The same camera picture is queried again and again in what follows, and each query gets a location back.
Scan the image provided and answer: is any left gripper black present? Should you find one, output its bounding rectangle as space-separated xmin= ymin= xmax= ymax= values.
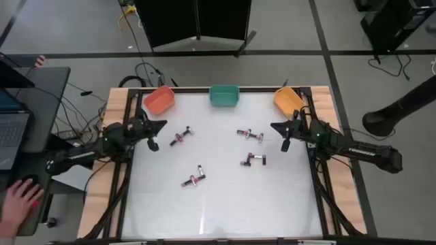
xmin=131 ymin=115 xmax=168 ymax=153

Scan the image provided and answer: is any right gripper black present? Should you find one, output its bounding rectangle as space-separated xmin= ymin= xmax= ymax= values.
xmin=270 ymin=109 xmax=309 ymax=153

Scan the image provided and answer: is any person's forearm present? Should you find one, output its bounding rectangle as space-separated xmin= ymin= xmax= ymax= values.
xmin=0 ymin=223 xmax=15 ymax=245

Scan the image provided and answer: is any orange plastic bin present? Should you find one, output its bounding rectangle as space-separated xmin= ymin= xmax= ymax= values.
xmin=142 ymin=84 xmax=176 ymax=116

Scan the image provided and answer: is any yellow plastic bin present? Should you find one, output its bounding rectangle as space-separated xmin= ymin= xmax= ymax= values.
xmin=273 ymin=86 xmax=305 ymax=118

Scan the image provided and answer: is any teal plastic bin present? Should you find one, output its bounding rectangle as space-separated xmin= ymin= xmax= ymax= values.
xmin=208 ymin=84 xmax=240 ymax=108

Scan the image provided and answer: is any white paper sheet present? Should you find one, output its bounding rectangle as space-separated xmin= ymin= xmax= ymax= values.
xmin=50 ymin=162 xmax=93 ymax=192

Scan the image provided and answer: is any black room divider panel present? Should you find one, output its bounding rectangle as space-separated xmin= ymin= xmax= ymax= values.
xmin=196 ymin=0 xmax=258 ymax=58
xmin=133 ymin=0 xmax=200 ymax=49

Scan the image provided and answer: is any black side desk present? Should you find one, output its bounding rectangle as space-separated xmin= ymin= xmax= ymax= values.
xmin=0 ymin=66 xmax=72 ymax=238

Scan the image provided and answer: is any black computer mouse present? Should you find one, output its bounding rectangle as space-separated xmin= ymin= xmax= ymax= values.
xmin=19 ymin=174 xmax=40 ymax=192

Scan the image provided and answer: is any grey open laptop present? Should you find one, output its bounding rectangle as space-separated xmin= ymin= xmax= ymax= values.
xmin=0 ymin=88 xmax=32 ymax=171

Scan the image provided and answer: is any black equipment rack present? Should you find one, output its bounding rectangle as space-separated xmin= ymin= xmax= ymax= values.
xmin=354 ymin=0 xmax=436 ymax=64

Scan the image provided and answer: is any black display panel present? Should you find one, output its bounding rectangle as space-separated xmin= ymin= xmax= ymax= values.
xmin=0 ymin=52 xmax=36 ymax=90

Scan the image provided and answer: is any person's hand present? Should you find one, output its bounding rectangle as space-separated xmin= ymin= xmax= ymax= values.
xmin=0 ymin=178 xmax=44 ymax=232

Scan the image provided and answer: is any black aluminium table frame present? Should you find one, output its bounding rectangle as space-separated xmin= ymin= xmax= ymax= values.
xmin=81 ymin=86 xmax=367 ymax=245

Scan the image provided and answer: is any coiled thick black cable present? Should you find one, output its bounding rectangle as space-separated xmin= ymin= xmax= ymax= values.
xmin=118 ymin=75 xmax=148 ymax=88

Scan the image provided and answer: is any yellow cable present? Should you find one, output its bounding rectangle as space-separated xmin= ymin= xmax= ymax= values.
xmin=117 ymin=3 xmax=137 ymax=30

